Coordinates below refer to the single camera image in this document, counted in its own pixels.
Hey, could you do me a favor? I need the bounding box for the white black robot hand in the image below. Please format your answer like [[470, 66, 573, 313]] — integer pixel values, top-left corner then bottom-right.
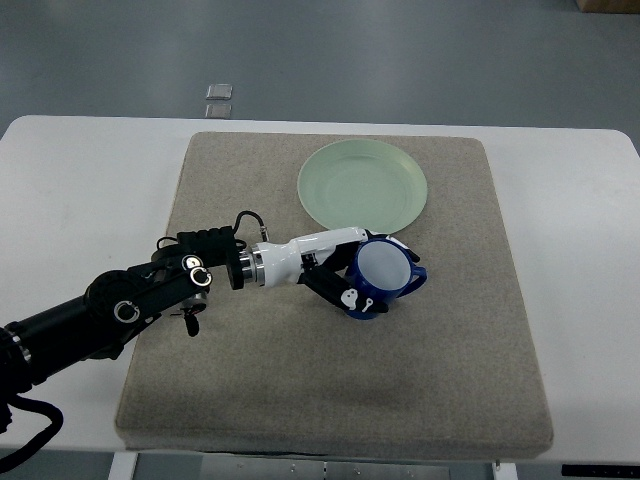
[[251, 227, 420, 314]]

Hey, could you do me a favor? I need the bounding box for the blue enamel mug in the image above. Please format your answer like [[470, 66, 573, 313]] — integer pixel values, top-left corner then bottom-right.
[[341, 239, 428, 320]]

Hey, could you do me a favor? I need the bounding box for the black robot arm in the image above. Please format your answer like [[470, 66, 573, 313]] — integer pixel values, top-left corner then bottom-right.
[[1, 225, 264, 472]]

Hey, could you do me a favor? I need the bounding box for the light green plate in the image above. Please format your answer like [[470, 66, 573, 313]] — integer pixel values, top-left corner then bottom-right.
[[297, 138, 428, 234]]

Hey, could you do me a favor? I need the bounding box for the lower floor socket plate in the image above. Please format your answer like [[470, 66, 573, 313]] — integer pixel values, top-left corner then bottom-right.
[[205, 103, 232, 119]]

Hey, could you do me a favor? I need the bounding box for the floor socket plate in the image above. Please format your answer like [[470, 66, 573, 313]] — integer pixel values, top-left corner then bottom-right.
[[205, 103, 232, 119], [205, 83, 233, 100]]

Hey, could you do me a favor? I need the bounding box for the upper floor socket plate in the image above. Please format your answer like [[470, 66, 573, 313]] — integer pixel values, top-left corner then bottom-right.
[[205, 83, 233, 100]]

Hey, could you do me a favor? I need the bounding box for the beige felt mat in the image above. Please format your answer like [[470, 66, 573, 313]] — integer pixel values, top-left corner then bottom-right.
[[115, 136, 554, 460]]

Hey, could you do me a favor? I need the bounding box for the black bar under table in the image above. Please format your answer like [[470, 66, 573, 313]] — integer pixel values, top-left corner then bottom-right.
[[561, 464, 640, 479]]

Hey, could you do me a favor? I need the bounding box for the cardboard box corner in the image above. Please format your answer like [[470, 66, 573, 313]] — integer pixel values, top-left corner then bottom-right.
[[576, 0, 640, 14]]

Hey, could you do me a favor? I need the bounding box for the metal table frame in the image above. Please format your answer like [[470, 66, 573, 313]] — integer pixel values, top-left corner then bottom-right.
[[107, 451, 518, 480]]

